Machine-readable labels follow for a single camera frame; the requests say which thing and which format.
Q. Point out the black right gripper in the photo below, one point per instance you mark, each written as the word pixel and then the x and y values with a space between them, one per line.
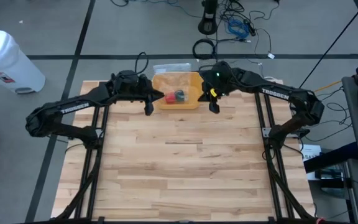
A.
pixel 214 107

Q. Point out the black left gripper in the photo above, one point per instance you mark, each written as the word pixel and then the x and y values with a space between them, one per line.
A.
pixel 148 109

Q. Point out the red elastic bandage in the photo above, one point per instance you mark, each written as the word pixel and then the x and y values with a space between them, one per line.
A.
pixel 170 98

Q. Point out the dark green elastic bandage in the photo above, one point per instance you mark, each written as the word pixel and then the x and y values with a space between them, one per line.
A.
pixel 180 95

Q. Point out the clear plastic zip bag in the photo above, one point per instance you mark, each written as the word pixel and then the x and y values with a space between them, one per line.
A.
pixel 172 69

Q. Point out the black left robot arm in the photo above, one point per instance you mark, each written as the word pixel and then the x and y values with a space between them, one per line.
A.
pixel 73 107

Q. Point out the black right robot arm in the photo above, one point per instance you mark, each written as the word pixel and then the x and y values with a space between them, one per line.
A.
pixel 275 93

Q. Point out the yellow tape tag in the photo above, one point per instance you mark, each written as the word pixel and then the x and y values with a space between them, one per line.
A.
pixel 213 92

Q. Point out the yellow plastic bin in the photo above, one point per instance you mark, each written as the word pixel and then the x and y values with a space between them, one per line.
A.
pixel 179 106

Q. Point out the black stand base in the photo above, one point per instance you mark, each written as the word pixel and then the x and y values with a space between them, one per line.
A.
pixel 208 26

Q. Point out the white printed paper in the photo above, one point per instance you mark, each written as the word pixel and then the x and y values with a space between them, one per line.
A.
pixel 311 154

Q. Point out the black flat bar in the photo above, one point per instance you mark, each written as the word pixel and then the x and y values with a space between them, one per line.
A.
pixel 337 157

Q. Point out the white plastic trash can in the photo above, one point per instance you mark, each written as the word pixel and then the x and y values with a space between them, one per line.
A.
pixel 5 59

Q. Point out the small red tag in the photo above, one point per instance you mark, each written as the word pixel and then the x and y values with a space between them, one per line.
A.
pixel 320 220

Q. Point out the grey metal base plate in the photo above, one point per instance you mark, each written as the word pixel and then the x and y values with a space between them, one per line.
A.
pixel 265 132

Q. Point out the black metal table frame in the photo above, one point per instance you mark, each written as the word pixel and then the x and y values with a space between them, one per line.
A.
pixel 182 221

